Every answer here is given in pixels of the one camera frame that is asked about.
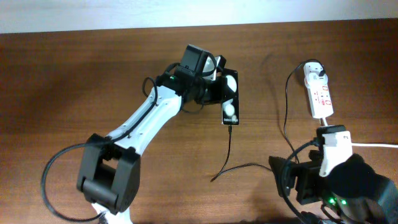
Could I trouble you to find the black smartphone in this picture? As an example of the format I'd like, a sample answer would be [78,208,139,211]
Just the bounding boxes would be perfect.
[221,69,239,126]

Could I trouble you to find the white power strip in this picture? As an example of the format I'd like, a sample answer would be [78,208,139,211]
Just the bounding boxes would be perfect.
[303,62,333,119]

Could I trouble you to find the black USB charging cable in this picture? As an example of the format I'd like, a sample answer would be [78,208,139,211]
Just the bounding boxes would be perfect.
[210,58,326,183]

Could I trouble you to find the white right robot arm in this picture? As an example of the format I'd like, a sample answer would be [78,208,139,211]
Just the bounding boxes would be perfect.
[269,125,397,223]

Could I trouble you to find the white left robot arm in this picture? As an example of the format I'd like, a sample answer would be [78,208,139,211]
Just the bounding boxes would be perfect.
[76,45,226,223]

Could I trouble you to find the white USB charger adapter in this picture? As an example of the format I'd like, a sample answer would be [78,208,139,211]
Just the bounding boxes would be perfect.
[304,70,328,88]

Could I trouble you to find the white power strip cord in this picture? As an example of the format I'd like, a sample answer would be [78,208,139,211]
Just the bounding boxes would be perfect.
[320,117,398,149]

